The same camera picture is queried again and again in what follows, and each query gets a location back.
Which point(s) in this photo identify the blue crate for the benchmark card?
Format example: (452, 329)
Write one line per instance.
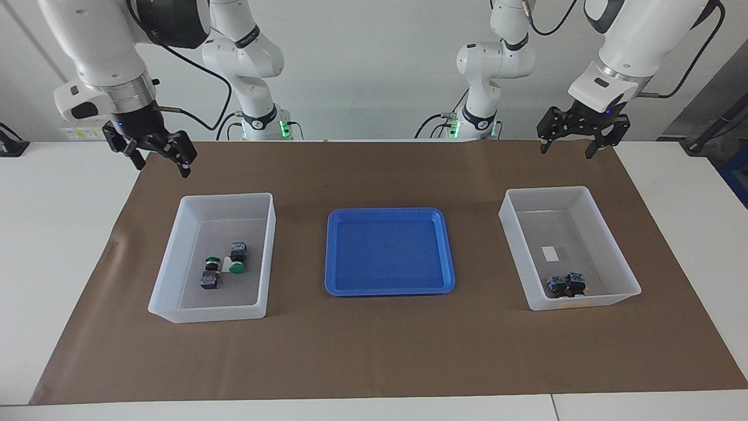
(737, 178)

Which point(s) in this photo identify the brown paper table mat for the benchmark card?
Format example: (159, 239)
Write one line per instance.
(380, 351)

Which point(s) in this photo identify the blue plastic tray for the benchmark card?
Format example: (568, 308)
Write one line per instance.
(388, 251)

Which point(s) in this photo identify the black metal stand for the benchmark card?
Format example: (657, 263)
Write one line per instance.
(710, 131)

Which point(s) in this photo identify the green push button switch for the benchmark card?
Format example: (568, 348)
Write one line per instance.
(209, 282)
(236, 268)

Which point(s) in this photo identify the yellow push button switch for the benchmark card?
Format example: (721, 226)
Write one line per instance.
(555, 285)
(575, 283)

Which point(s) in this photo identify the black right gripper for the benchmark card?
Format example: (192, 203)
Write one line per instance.
(140, 123)

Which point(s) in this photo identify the white label sticker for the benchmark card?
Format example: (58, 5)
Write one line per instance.
(225, 266)
(550, 253)

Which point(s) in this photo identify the translucent white plastic box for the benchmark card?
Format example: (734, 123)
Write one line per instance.
(169, 292)
(613, 269)

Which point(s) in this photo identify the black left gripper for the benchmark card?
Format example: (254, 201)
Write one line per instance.
(587, 120)

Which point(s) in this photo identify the white wall socket strip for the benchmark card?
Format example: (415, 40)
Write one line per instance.
(87, 133)

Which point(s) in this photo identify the black device on table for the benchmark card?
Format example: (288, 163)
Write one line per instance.
(11, 146)

